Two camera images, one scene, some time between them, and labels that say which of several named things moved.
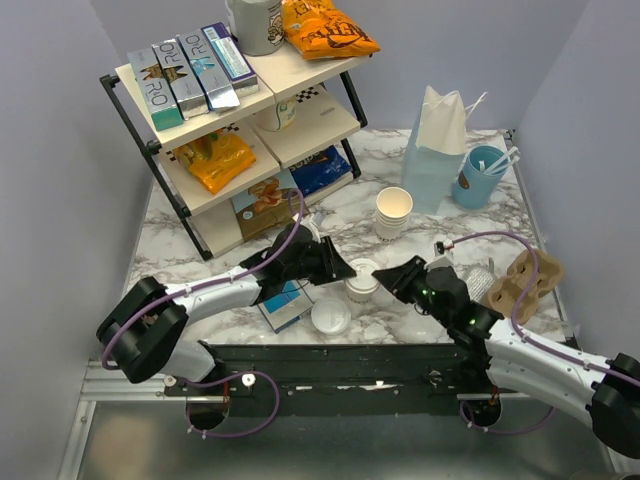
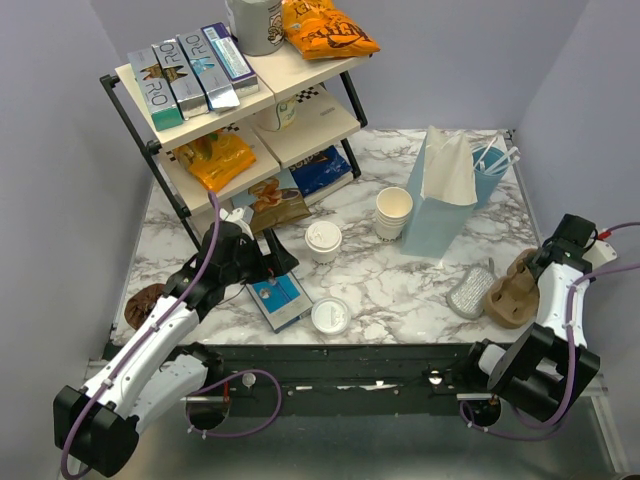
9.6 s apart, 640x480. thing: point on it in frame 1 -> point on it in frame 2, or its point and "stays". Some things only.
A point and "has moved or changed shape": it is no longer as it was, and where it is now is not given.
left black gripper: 333,267 -> 278,262
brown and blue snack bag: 269,206 stays
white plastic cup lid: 330,316 stays
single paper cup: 361,298 has moved or changed shape
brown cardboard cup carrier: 506,294 stays
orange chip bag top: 320,31 stays
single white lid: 363,282 -> 323,236
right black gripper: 400,277 -> 533,267
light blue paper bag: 434,147 -> 441,196
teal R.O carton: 157,89 stays
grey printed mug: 257,25 stays
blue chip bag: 322,170 stays
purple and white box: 233,58 stays
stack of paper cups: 394,205 stays
